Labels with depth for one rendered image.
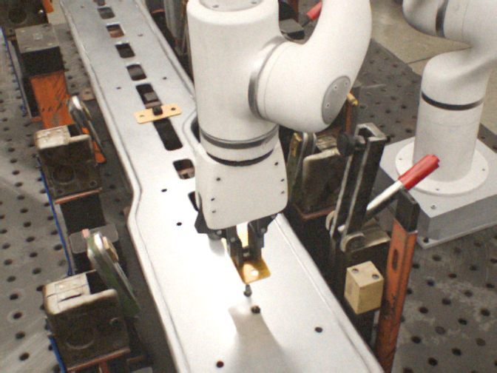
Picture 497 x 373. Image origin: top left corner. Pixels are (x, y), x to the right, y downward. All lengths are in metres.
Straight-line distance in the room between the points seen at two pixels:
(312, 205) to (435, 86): 0.37
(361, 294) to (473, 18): 0.56
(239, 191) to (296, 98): 0.17
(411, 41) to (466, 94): 2.42
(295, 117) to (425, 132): 0.77
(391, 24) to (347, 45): 3.26
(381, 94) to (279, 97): 1.26
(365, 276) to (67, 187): 0.57
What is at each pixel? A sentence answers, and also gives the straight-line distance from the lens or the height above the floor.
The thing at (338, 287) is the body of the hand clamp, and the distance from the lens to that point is 0.91.
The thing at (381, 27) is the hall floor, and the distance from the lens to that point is 3.80.
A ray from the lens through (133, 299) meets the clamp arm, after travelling 0.85.
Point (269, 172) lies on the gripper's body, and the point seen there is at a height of 1.21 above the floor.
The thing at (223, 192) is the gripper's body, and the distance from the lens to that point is 0.68.
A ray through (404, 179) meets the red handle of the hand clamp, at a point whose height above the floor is 1.13.
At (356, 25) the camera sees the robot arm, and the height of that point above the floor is 1.39.
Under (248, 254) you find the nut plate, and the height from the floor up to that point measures 1.08.
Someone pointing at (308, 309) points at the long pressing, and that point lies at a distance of 0.83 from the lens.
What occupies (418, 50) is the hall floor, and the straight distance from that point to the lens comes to 3.57.
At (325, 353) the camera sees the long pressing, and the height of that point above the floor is 1.00.
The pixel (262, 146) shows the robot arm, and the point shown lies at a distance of 0.64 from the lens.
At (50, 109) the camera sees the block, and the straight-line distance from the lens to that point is 1.49.
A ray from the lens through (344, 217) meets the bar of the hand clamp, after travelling 0.84.
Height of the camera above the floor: 1.65
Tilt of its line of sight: 40 degrees down
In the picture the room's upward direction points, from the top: 2 degrees counter-clockwise
